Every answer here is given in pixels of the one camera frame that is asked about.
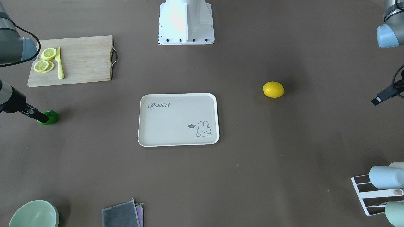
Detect green lime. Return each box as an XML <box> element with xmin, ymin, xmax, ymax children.
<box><xmin>37</xmin><ymin>110</ymin><xmax>59</xmax><ymax>125</ymax></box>

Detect yellow lemon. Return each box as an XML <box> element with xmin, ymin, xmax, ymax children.
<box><xmin>262</xmin><ymin>81</ymin><xmax>285</xmax><ymax>98</ymax></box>

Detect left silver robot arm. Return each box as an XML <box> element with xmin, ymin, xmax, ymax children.
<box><xmin>372</xmin><ymin>0</ymin><xmax>404</xmax><ymax>105</ymax></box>

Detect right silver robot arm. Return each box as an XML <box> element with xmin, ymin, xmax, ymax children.
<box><xmin>0</xmin><ymin>6</ymin><xmax>49</xmax><ymax>123</ymax></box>

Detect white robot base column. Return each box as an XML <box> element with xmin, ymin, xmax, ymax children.
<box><xmin>158</xmin><ymin>0</ymin><xmax>215</xmax><ymax>45</ymax></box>

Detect white rabbit tray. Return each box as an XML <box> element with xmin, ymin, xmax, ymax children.
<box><xmin>138</xmin><ymin>93</ymin><xmax>220</xmax><ymax>148</ymax></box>

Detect lemon slices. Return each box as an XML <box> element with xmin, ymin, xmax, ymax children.
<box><xmin>33</xmin><ymin>48</ymin><xmax>57</xmax><ymax>73</ymax></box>

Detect yellow plastic knife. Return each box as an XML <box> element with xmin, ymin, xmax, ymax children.
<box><xmin>55</xmin><ymin>47</ymin><xmax>65</xmax><ymax>79</ymax></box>

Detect wooden cutting board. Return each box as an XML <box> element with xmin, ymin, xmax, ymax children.
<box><xmin>27</xmin><ymin>35</ymin><xmax>117</xmax><ymax>87</ymax></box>

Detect white plastic cup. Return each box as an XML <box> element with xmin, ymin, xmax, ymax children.
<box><xmin>388</xmin><ymin>161</ymin><xmax>404</xmax><ymax>169</ymax></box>

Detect blue plastic cup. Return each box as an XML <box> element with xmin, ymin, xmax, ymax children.
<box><xmin>369</xmin><ymin>166</ymin><xmax>404</xmax><ymax>189</ymax></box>

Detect white cup rack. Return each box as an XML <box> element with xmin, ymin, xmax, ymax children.
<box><xmin>351</xmin><ymin>174</ymin><xmax>404</xmax><ymax>216</ymax></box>

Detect mint green bowl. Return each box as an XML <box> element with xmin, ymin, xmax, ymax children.
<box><xmin>9</xmin><ymin>200</ymin><xmax>59</xmax><ymax>227</ymax></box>

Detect green plastic cup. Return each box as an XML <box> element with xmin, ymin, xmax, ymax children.
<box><xmin>385</xmin><ymin>201</ymin><xmax>404</xmax><ymax>227</ymax></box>

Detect grey folded cloth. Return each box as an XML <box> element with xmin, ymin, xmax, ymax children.
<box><xmin>102</xmin><ymin>200</ymin><xmax>144</xmax><ymax>227</ymax></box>

